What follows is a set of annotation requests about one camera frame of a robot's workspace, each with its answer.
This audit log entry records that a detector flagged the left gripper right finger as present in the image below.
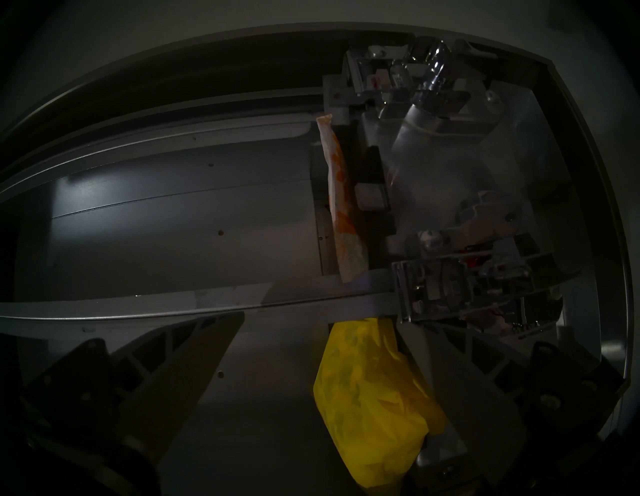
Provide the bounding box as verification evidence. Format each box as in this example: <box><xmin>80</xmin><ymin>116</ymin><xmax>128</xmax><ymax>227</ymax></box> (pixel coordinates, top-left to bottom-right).
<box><xmin>397</xmin><ymin>322</ymin><xmax>626</xmax><ymax>468</ymax></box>

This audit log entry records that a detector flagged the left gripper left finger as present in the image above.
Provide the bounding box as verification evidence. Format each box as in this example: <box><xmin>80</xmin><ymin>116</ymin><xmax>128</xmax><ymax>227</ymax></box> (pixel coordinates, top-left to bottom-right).
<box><xmin>22</xmin><ymin>312</ymin><xmax>246</xmax><ymax>471</ymax></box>

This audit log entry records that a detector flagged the yellow plastic pad pack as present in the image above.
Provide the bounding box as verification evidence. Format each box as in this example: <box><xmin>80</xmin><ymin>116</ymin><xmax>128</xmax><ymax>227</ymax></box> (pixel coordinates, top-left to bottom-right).
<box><xmin>313</xmin><ymin>317</ymin><xmax>449</xmax><ymax>490</ymax></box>

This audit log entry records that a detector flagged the white orange wrapped pad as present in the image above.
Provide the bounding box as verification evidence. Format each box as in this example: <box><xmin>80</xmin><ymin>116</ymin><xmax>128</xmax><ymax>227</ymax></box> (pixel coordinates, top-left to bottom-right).
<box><xmin>316</xmin><ymin>113</ymin><xmax>372</xmax><ymax>286</ymax></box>

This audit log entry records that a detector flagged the steel wall dispenser cabinet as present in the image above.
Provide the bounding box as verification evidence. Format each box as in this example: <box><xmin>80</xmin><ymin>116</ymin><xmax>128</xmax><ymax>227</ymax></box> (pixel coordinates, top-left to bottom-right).
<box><xmin>0</xmin><ymin>22</ymin><xmax>632</xmax><ymax>443</ymax></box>

